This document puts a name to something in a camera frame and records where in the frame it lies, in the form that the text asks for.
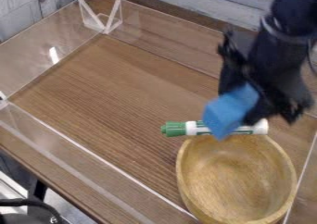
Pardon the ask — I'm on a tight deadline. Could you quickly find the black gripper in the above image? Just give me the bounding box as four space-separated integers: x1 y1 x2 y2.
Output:
218 18 316 125

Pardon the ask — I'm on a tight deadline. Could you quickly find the blue foam block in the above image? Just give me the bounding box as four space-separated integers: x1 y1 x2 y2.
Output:
202 83 259 140

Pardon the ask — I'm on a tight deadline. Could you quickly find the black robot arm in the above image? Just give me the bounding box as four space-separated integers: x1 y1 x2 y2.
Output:
205 0 317 130

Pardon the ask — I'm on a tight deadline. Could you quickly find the brown wooden bowl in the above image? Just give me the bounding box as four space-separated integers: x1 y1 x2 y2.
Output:
176 135 297 224

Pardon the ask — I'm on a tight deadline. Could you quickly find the green white dry-erase marker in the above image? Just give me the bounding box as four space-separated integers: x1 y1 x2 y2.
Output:
161 119 269 138

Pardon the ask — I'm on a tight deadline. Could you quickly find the clear acrylic corner bracket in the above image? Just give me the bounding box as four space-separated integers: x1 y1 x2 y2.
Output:
78 0 124 35

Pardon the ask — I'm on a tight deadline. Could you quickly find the clear acrylic tray wall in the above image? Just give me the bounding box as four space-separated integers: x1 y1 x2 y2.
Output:
0 93 197 224

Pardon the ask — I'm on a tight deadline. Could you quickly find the black cable lower left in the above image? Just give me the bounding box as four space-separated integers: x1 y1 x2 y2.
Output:
0 198 63 224

